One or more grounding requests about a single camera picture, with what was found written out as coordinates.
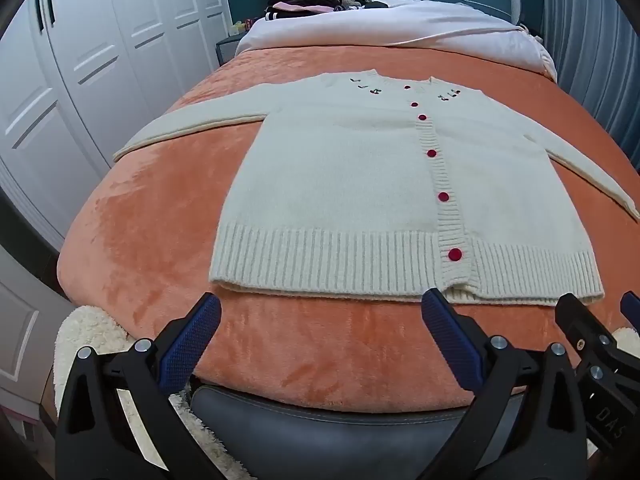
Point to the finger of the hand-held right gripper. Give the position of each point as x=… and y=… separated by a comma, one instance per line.
x=580, y=322
x=631, y=305

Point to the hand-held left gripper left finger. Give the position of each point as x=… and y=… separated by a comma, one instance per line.
x=192, y=342

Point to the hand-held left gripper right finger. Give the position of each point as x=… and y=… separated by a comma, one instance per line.
x=450, y=342

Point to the cream knit cardigan red buttons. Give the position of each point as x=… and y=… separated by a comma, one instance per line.
x=340, y=175

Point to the fluffy white rug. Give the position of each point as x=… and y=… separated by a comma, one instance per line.
x=90, y=325

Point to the orange plush blanket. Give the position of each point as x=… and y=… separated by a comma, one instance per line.
x=150, y=210

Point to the grey-blue curtain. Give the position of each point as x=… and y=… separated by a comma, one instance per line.
x=590, y=60

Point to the white panelled wardrobe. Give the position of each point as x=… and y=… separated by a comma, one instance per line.
x=75, y=85

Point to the dark bedside table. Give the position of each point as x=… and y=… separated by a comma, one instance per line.
x=227, y=51

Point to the white duvet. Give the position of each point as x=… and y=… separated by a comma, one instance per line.
x=400, y=25

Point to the dark grey leather bed frame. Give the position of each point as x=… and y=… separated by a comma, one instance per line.
x=325, y=440

